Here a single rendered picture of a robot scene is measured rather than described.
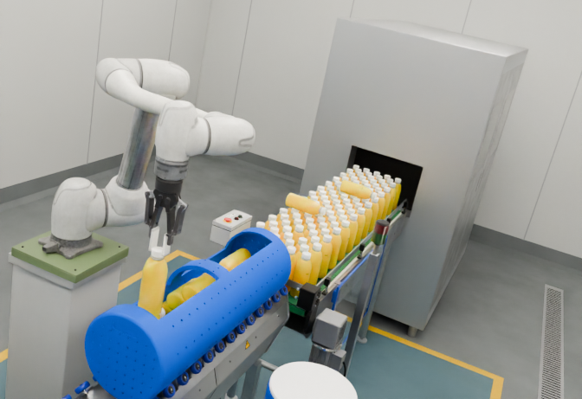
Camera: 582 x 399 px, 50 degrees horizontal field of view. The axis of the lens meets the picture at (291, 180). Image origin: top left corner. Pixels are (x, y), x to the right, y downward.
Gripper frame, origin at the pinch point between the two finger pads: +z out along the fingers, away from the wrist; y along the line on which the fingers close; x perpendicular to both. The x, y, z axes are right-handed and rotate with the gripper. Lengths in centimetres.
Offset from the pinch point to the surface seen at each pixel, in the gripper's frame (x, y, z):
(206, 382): 20, 13, 55
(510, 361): 277, 118, 143
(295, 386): 17, 44, 39
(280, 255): 68, 12, 25
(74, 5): 275, -285, -16
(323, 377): 27, 50, 39
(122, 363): -11.9, 0.7, 34.9
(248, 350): 49, 14, 57
